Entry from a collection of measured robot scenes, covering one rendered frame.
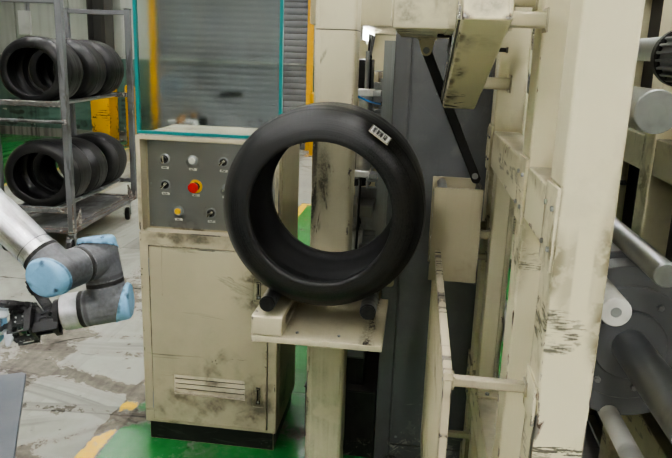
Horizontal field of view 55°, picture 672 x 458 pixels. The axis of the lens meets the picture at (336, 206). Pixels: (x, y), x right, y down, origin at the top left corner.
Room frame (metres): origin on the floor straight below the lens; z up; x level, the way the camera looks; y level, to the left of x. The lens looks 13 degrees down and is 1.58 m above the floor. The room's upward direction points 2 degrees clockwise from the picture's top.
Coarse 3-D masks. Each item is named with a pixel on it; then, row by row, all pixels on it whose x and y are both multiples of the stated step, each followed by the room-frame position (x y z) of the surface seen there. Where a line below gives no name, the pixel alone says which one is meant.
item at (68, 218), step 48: (0, 0) 4.73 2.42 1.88; (48, 0) 4.71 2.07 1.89; (48, 48) 4.81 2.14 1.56; (96, 48) 5.63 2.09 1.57; (48, 96) 4.81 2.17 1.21; (96, 96) 5.54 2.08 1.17; (0, 144) 4.78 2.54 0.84; (48, 144) 4.83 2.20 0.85; (96, 144) 5.61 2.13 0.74; (48, 192) 5.11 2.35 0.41; (96, 192) 5.43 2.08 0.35
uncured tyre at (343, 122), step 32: (288, 128) 1.66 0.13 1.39; (320, 128) 1.65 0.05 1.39; (352, 128) 1.64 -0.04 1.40; (384, 128) 1.68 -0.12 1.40; (256, 160) 1.66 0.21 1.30; (384, 160) 1.62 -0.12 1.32; (416, 160) 1.77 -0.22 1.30; (224, 192) 1.71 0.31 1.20; (256, 192) 1.93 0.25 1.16; (416, 192) 1.64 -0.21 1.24; (256, 224) 1.91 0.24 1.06; (416, 224) 1.63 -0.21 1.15; (256, 256) 1.66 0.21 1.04; (288, 256) 1.91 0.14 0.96; (320, 256) 1.91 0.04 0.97; (352, 256) 1.90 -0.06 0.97; (384, 256) 1.62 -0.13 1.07; (288, 288) 1.65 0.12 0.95; (320, 288) 1.64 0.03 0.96; (352, 288) 1.63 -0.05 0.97
